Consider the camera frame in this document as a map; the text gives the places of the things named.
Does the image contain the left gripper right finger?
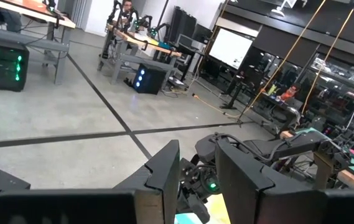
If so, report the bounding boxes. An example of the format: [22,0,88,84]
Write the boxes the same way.
[215,138,326,224]

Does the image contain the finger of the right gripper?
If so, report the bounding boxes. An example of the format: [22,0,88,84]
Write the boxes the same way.
[184,192,211,224]

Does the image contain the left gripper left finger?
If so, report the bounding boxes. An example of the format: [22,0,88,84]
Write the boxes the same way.
[113,139,181,224]

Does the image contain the teal plastic bin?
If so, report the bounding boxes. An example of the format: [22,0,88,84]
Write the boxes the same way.
[174,213,202,224]

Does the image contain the orange plastic bin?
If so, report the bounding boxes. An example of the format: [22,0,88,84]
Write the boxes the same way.
[204,193,232,224]

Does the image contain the black office chair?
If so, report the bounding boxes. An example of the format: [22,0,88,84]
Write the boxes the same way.
[268,104,302,133]

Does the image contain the black computer blue lights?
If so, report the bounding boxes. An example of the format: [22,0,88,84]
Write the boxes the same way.
[132,62,169,95]

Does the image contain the white board screen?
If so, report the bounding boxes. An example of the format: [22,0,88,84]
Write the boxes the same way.
[208,27,254,71]

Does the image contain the wooden top grey table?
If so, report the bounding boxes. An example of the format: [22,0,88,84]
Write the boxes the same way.
[97,23,183,85]
[0,0,77,85]

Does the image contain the black cabinet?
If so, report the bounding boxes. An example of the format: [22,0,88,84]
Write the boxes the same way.
[166,5,198,44]

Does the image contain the black robot arms green lights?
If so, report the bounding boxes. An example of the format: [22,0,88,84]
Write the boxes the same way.
[106,0,173,40]

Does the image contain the orange floor cable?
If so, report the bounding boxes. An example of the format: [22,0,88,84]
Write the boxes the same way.
[191,93,246,119]

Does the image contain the orange hanging cable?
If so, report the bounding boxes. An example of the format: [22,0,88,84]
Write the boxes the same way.
[238,0,327,119]
[300,7,354,115]

